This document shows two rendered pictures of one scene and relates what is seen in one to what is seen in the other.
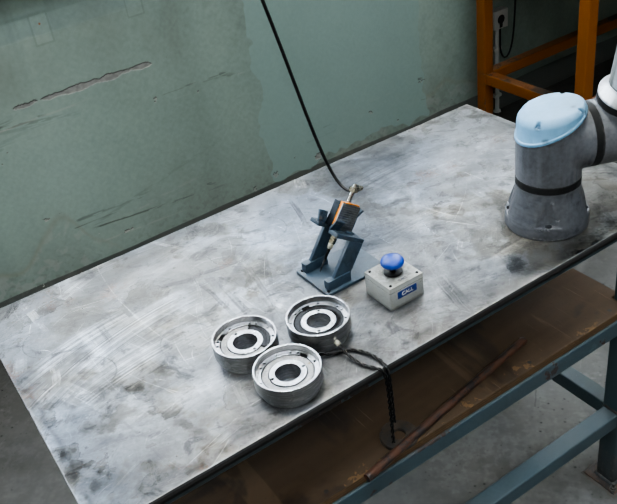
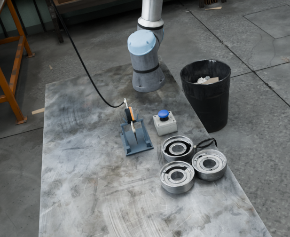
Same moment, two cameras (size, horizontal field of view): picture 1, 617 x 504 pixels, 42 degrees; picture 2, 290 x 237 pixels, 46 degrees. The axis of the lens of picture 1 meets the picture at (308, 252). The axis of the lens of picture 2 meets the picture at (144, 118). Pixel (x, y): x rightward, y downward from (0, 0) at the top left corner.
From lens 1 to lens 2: 112 cm
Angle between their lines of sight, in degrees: 54
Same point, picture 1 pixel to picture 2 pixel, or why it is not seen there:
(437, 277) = not seen: hidden behind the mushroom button
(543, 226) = (159, 81)
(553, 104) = (139, 35)
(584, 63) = (1, 76)
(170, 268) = (76, 208)
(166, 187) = not seen: outside the picture
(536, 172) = (152, 61)
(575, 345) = not seen: hidden behind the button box
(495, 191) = (119, 90)
